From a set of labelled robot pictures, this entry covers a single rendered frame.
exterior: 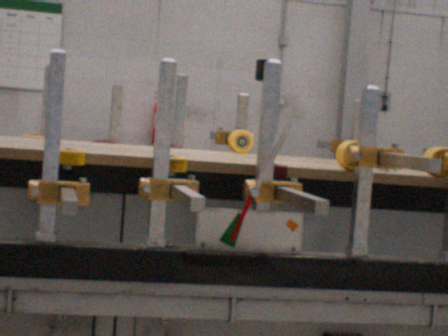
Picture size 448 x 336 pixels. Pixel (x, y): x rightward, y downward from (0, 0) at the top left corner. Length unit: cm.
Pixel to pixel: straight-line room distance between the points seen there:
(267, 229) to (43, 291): 54
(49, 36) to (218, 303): 722
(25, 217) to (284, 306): 68
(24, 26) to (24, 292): 723
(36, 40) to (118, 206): 699
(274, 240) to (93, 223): 47
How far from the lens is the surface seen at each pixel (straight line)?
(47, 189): 194
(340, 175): 224
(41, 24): 912
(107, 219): 218
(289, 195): 190
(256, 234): 201
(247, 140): 291
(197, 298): 205
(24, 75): 909
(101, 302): 202
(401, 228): 238
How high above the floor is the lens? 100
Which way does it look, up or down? 3 degrees down
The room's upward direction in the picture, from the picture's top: 4 degrees clockwise
